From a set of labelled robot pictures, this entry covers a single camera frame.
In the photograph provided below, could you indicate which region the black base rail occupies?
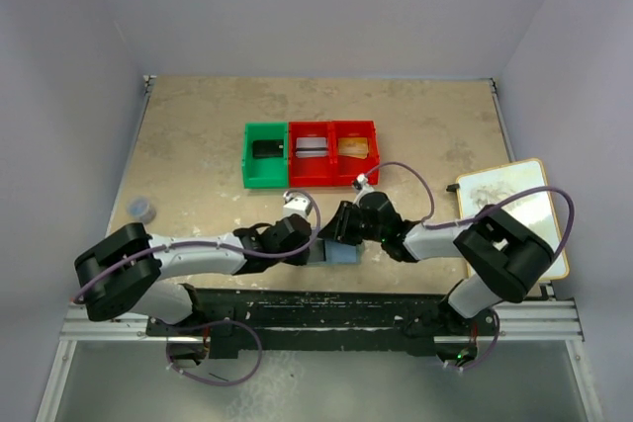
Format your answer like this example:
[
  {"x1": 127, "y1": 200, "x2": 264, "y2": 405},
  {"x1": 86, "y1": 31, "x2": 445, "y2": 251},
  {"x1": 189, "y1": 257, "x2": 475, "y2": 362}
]
[{"x1": 147, "y1": 289, "x2": 498, "y2": 359}]

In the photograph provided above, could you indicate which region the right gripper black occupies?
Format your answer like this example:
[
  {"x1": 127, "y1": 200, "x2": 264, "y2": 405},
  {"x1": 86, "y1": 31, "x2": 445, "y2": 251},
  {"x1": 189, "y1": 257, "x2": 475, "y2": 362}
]
[{"x1": 317, "y1": 201, "x2": 385, "y2": 247}]

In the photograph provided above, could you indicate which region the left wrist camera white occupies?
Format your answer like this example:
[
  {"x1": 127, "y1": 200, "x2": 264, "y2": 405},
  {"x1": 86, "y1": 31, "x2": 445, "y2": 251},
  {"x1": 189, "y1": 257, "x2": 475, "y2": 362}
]
[{"x1": 282, "y1": 190, "x2": 314, "y2": 220}]

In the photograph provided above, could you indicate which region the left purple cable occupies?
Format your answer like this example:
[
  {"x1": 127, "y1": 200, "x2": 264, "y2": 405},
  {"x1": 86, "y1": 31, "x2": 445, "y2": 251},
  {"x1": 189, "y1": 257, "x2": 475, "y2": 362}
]
[{"x1": 71, "y1": 189, "x2": 322, "y2": 304}]

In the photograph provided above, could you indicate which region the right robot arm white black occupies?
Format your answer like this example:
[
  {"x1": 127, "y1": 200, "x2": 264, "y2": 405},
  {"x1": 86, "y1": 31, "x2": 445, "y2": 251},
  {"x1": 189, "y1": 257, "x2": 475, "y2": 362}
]
[{"x1": 318, "y1": 192, "x2": 558, "y2": 334}]

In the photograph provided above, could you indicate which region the middle red plastic bin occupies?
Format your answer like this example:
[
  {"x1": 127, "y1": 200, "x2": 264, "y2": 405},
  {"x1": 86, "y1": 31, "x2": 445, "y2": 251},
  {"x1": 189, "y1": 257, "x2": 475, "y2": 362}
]
[{"x1": 289, "y1": 122, "x2": 333, "y2": 188}]

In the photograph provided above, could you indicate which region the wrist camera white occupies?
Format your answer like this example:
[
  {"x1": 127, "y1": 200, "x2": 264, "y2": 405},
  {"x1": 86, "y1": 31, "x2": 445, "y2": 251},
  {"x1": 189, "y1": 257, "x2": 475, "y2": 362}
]
[
  {"x1": 282, "y1": 190, "x2": 314, "y2": 220},
  {"x1": 352, "y1": 174, "x2": 375, "y2": 198}
]

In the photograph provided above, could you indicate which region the right red plastic bin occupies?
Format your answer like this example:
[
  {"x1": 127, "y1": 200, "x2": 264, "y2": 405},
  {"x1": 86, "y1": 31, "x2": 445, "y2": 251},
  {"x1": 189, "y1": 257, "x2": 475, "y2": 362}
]
[{"x1": 332, "y1": 121, "x2": 380, "y2": 187}]

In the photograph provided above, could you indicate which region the white tray with gold rim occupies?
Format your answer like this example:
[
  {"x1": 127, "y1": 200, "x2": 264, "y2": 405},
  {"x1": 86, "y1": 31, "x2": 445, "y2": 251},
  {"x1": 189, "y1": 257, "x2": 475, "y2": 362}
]
[{"x1": 455, "y1": 158, "x2": 562, "y2": 250}]

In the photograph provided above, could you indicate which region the purple cable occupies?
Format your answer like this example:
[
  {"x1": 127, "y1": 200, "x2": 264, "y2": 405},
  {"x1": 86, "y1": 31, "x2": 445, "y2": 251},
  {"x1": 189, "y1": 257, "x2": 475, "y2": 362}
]
[
  {"x1": 363, "y1": 160, "x2": 576, "y2": 295},
  {"x1": 71, "y1": 189, "x2": 322, "y2": 304}
]

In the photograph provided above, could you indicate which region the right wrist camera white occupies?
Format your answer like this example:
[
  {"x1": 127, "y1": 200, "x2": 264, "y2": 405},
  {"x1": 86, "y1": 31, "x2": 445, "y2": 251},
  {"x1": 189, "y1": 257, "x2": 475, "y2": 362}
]
[{"x1": 352, "y1": 174, "x2": 375, "y2": 198}]

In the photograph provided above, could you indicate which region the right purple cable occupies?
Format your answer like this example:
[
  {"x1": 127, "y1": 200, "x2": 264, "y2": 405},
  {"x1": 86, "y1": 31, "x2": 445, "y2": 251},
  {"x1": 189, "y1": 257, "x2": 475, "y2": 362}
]
[{"x1": 363, "y1": 160, "x2": 576, "y2": 295}]

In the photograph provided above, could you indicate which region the red plastic bin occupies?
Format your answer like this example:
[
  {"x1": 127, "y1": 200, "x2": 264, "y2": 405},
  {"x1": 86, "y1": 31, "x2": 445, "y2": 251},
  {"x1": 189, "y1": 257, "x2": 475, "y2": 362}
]
[
  {"x1": 332, "y1": 121, "x2": 380, "y2": 187},
  {"x1": 289, "y1": 122, "x2": 333, "y2": 188}
]

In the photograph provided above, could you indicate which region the green card holder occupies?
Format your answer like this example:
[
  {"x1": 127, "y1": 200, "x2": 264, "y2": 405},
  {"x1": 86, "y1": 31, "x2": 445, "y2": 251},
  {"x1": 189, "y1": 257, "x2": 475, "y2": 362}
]
[{"x1": 308, "y1": 240, "x2": 364, "y2": 267}]

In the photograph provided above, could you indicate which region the green plastic bin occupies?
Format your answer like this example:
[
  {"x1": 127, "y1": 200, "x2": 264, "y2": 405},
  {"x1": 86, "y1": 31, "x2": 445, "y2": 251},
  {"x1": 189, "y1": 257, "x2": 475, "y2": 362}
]
[{"x1": 241, "y1": 122, "x2": 289, "y2": 189}]

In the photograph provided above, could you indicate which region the gold credit card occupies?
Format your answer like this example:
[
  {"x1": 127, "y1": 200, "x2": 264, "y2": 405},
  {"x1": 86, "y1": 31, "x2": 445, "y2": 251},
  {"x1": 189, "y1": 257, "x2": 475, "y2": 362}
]
[{"x1": 337, "y1": 136, "x2": 369, "y2": 160}]

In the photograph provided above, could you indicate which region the black credit card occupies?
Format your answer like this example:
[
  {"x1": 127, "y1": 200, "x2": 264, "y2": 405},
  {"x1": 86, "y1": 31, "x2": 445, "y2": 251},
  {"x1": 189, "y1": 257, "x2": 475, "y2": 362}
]
[{"x1": 307, "y1": 239, "x2": 326, "y2": 266}]

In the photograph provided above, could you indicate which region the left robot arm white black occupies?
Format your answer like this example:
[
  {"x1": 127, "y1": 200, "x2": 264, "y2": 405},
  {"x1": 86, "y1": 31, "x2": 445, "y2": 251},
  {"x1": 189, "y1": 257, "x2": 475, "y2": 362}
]
[{"x1": 72, "y1": 213, "x2": 321, "y2": 335}]

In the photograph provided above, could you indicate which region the silver card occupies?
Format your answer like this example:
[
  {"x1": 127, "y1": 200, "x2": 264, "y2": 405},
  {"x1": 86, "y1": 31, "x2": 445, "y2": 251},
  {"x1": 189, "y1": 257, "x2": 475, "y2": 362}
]
[{"x1": 295, "y1": 136, "x2": 328, "y2": 158}]

